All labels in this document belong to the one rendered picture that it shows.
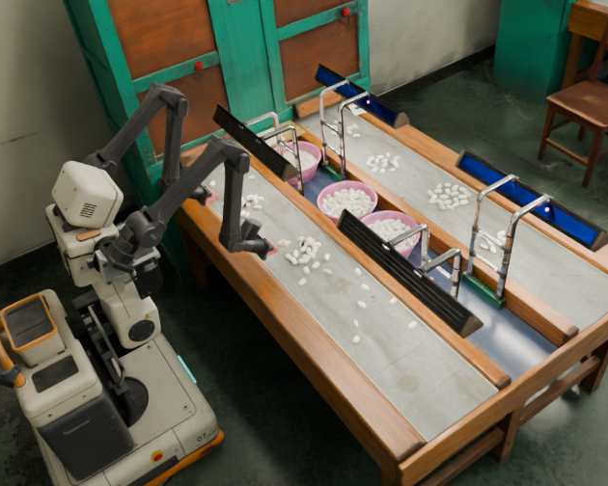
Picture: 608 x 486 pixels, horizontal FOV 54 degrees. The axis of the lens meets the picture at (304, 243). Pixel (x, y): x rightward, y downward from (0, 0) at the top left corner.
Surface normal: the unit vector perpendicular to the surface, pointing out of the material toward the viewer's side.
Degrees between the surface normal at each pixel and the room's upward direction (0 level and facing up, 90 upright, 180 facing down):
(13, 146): 90
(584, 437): 0
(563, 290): 0
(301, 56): 90
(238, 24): 90
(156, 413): 0
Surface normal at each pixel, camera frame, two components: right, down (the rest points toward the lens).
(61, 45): 0.55, 0.52
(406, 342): -0.10, -0.73
